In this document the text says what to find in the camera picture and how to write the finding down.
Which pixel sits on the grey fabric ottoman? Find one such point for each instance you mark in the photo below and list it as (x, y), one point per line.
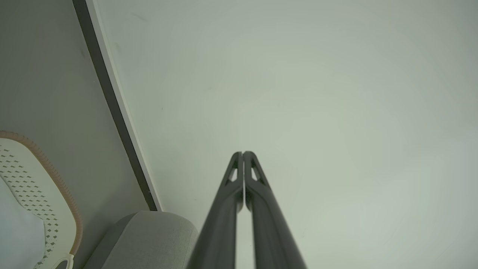
(145, 239)

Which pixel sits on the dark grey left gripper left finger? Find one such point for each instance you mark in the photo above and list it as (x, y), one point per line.
(222, 224)

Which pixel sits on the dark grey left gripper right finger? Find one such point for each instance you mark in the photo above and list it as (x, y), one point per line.
(270, 231)

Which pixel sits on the white garment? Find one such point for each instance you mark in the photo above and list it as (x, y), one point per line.
(16, 231)

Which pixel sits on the cream perforated plastic laundry basket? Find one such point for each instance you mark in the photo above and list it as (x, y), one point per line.
(41, 186)

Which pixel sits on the white and black baseboard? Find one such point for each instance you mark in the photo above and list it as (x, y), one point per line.
(112, 97)

